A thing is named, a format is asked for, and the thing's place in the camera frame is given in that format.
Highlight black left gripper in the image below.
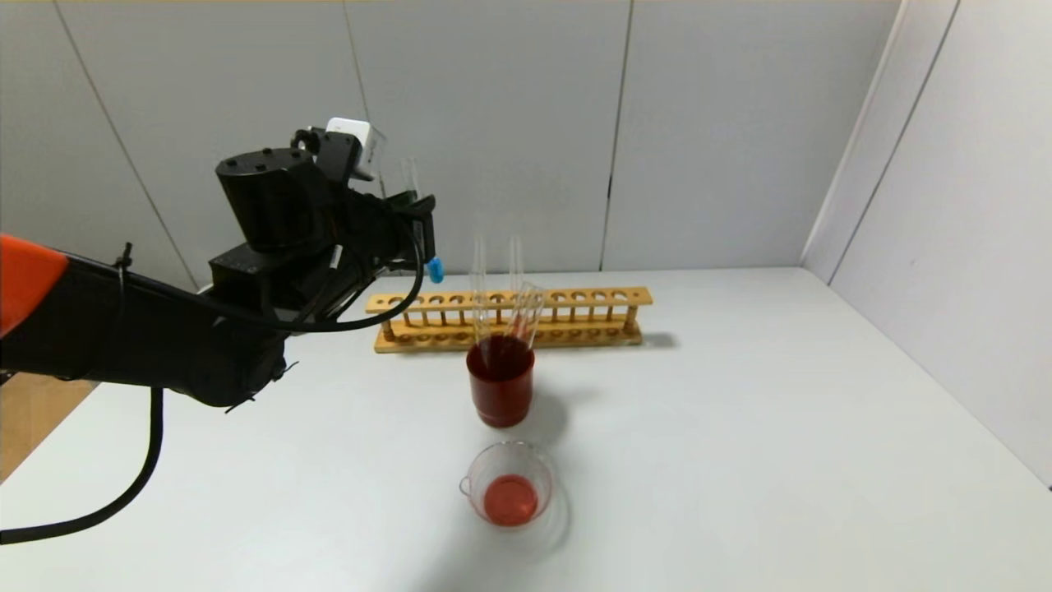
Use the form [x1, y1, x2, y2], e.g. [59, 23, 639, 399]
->
[371, 190, 437, 271]

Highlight test tube with blue pigment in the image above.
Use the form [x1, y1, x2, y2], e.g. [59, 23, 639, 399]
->
[399, 158, 445, 285]

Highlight test tube with orange-red pigment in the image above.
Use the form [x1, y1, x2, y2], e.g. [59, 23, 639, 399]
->
[471, 282, 495, 367]

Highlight test tube with yellow pigment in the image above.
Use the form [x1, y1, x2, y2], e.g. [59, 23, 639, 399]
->
[472, 237, 487, 330]

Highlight test tube with red pigment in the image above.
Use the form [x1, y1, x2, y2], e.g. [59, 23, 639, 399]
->
[509, 236, 525, 326]

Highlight wooden test tube rack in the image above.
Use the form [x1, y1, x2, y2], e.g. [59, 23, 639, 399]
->
[366, 287, 654, 354]

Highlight red plastic cup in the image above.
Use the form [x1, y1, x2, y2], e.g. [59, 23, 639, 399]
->
[467, 335, 536, 428]

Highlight clear glass beaker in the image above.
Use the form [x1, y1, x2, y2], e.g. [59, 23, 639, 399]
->
[459, 441, 556, 529]

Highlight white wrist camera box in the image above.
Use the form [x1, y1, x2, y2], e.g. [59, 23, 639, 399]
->
[326, 118, 388, 183]

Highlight thick black cable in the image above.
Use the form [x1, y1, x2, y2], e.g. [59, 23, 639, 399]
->
[0, 218, 426, 545]

